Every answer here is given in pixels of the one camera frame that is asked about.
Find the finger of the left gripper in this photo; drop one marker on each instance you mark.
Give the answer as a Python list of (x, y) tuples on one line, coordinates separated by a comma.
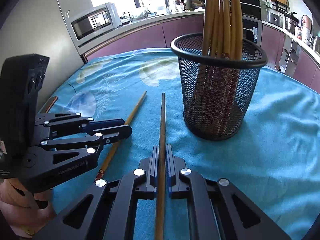
[(112, 134), (107, 124)]

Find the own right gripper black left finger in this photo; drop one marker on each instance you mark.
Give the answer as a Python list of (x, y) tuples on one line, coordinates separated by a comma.
[(106, 210)]

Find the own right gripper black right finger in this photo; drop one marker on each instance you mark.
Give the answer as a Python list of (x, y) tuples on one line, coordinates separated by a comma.
[(217, 209)]

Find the dark brown wooden chopstick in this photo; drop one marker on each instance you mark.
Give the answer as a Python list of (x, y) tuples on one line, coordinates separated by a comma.
[(160, 205)]

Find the bamboo chopstick red floral end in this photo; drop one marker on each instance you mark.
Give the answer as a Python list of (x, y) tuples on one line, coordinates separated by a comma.
[(229, 27)]

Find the purple kitchen cabinets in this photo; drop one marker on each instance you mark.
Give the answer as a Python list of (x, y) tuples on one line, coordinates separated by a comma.
[(302, 64)]

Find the person's left hand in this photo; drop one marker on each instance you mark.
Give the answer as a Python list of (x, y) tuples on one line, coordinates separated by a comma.
[(25, 212)]

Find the brown chair back edge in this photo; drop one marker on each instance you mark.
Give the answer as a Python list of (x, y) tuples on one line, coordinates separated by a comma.
[(49, 104)]

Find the blue printed tablecloth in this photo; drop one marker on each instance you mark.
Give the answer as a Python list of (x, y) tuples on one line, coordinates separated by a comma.
[(273, 158)]

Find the silver microwave oven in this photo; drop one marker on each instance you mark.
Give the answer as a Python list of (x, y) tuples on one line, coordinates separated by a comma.
[(91, 24)]

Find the black mesh utensil holder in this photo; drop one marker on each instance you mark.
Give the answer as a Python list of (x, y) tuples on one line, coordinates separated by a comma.
[(188, 50)]

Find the black built-in oven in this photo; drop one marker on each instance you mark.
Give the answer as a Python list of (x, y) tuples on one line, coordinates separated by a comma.
[(251, 20)]

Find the steel pot on counter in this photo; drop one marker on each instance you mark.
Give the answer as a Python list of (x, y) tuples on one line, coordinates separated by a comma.
[(290, 24)]

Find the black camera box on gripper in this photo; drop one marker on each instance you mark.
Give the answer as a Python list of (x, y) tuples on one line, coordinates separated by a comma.
[(21, 80)]

